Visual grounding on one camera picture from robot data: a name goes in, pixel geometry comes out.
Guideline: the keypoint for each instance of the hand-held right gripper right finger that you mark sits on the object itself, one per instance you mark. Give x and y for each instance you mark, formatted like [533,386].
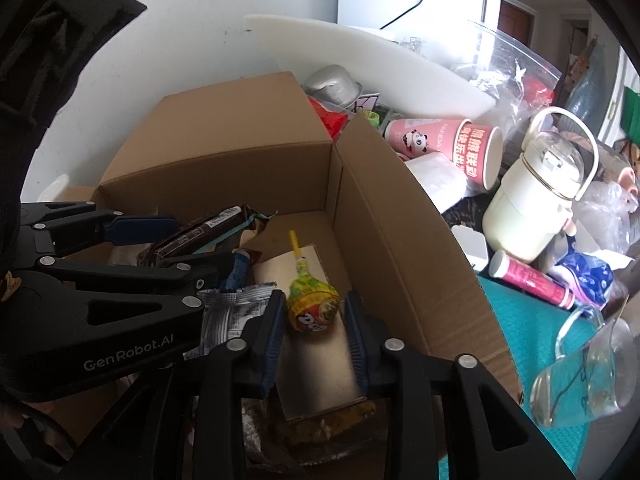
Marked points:
[356,345]

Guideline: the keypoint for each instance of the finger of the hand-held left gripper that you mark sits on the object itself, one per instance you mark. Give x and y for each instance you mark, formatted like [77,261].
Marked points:
[145,228]
[175,276]

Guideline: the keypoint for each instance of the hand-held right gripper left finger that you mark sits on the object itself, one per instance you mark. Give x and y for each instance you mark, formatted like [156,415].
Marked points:
[272,332]

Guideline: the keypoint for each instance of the silver foil packet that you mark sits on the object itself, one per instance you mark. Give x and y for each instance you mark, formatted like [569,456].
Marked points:
[230,315]

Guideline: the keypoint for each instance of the yellow green lollipop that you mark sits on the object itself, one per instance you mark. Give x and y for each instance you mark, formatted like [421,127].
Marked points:
[312,305]

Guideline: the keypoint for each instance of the brown chocolate packet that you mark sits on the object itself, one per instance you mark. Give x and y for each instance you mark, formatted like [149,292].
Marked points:
[200,232]

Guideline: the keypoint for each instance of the blue tablet tube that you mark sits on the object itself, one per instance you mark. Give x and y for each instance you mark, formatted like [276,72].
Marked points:
[237,272]

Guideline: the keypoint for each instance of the brown cardboard box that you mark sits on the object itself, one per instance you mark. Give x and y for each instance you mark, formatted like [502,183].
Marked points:
[240,160]

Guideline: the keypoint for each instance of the person's left hand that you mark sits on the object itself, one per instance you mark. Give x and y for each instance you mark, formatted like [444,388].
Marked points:
[20,415]

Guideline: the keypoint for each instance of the white charger plug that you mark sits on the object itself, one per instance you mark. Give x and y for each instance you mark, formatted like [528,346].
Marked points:
[472,250]

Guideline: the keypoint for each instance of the black fabric cover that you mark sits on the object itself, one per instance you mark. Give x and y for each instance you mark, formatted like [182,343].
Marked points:
[45,85]

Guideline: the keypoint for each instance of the white tissue roll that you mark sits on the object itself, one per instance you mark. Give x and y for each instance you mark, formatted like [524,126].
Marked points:
[437,180]

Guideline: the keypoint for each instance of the pink tablet tube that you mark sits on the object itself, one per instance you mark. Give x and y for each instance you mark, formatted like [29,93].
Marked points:
[530,280]

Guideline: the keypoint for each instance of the red plastic item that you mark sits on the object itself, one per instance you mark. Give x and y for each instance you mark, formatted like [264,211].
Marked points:
[330,120]

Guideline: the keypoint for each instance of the pink paper cup red label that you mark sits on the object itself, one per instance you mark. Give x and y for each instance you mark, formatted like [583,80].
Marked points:
[477,155]

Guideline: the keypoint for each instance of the metal bowl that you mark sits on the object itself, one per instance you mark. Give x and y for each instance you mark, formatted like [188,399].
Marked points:
[332,85]

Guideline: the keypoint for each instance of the clear glass cup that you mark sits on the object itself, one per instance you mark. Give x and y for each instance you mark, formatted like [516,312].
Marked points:
[590,380]

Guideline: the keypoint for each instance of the blue patterned packet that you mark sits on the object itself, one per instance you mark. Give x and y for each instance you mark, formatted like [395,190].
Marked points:
[585,275]

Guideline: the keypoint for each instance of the white foam board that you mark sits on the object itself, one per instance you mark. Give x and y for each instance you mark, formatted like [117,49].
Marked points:
[350,50]

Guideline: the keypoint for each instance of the white plastic bag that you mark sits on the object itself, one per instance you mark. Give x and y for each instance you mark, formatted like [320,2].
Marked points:
[602,220]

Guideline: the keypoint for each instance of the pink plush toy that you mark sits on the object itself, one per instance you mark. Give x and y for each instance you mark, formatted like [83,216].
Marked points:
[625,170]

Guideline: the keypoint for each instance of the brown wooden door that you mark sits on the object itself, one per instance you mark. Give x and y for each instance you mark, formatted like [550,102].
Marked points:
[512,22]

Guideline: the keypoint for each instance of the green tote bag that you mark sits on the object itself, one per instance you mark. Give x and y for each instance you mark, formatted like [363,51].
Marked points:
[631,110]

